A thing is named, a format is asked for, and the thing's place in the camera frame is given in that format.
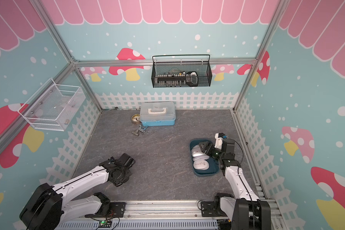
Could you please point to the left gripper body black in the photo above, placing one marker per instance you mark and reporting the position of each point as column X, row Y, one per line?
column 126, row 173

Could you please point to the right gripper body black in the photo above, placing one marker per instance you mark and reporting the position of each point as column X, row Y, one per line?
column 217, row 152

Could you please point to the silver mouse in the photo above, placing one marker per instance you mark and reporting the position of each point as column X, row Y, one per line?
column 196, row 153

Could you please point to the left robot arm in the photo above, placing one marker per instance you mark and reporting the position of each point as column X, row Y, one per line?
column 50, row 206

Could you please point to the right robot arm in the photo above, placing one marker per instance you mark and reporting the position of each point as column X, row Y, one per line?
column 245, row 210

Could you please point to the teal storage box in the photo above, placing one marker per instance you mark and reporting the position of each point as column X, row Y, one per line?
column 213, row 165

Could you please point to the blue box clear lid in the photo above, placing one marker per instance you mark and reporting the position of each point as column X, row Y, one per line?
column 157, row 114

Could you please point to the metal tap fitting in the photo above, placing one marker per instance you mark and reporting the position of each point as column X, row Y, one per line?
column 141, row 129

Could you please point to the green led circuit board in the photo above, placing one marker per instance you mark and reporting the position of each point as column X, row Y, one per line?
column 105, row 224

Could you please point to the socket set in basket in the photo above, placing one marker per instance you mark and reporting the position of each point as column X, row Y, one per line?
column 180, row 79

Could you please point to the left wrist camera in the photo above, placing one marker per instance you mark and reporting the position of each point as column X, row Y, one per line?
column 112, row 158

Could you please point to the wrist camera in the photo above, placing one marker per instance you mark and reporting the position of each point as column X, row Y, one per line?
column 219, row 140
column 112, row 158

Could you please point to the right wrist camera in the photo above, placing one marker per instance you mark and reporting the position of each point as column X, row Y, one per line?
column 219, row 140

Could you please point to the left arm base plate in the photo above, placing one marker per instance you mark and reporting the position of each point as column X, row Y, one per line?
column 111, row 210

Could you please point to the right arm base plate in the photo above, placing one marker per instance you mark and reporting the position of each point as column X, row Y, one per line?
column 210, row 209

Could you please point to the black wire basket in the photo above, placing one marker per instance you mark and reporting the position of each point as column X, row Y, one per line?
column 181, row 71

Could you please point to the white wire basket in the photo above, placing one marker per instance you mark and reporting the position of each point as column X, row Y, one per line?
column 53, row 106

